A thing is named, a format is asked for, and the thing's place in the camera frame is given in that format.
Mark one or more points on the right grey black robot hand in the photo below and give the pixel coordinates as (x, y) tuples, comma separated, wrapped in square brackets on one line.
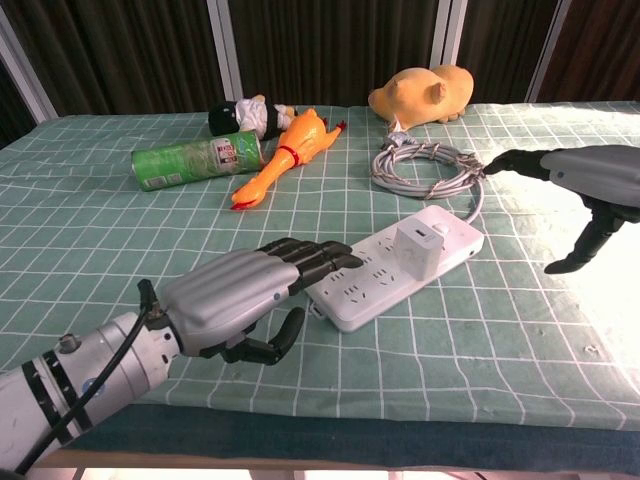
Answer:
[(590, 170)]

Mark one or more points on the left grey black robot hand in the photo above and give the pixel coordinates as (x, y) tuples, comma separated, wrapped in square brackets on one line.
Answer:
[(235, 285)]

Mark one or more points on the white power strip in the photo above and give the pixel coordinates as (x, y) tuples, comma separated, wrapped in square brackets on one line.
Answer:
[(400, 280)]

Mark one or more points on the white plug adapter cube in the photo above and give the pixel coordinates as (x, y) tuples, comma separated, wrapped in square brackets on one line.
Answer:
[(417, 247)]

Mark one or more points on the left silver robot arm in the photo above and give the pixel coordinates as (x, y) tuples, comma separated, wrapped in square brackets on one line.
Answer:
[(75, 380)]

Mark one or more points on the green checkered tablecloth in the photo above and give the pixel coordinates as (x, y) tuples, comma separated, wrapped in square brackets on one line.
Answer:
[(150, 250)]

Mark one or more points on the green chips can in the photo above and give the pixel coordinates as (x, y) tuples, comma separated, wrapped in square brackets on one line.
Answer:
[(195, 160)]

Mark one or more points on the orange rubber chicken toy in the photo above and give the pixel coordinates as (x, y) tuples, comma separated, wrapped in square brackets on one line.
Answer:
[(290, 155)]

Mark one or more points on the black white plush doll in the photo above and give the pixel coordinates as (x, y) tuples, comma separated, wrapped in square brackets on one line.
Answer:
[(250, 117)]

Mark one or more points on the yellow plush animal toy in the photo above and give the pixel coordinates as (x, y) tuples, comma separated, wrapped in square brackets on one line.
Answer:
[(425, 95)]

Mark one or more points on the dark brown curtain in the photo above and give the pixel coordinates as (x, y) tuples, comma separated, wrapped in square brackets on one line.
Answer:
[(325, 50)]

